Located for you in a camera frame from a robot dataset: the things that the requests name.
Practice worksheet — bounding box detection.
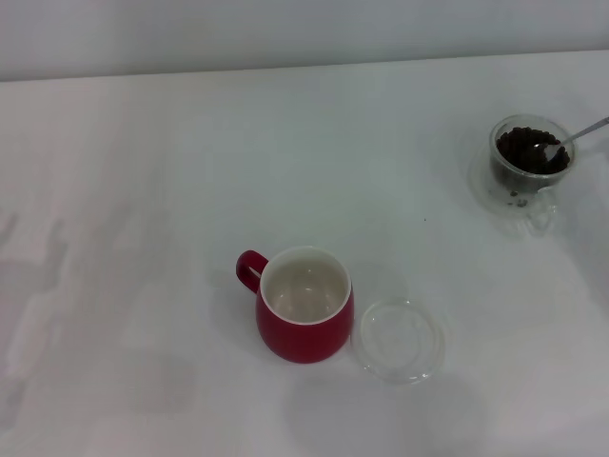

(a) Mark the metal spoon with blue handle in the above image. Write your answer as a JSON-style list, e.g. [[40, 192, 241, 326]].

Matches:
[[532, 115, 609, 161]]

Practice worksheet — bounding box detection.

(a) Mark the coffee beans pile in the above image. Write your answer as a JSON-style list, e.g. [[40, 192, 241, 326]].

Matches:
[[494, 126, 572, 191]]

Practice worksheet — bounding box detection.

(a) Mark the red ceramic mug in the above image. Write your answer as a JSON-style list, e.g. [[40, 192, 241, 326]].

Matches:
[[234, 245, 356, 366]]

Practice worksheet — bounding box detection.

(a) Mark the small clear glass dish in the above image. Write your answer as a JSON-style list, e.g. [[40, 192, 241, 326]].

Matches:
[[350, 298, 447, 387]]

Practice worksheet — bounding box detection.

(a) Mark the clear glass saucer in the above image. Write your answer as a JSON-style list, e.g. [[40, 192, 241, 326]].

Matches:
[[468, 145, 561, 226]]

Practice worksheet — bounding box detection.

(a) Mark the clear glass cup with handle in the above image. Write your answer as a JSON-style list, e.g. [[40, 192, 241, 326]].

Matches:
[[489, 113, 577, 239]]

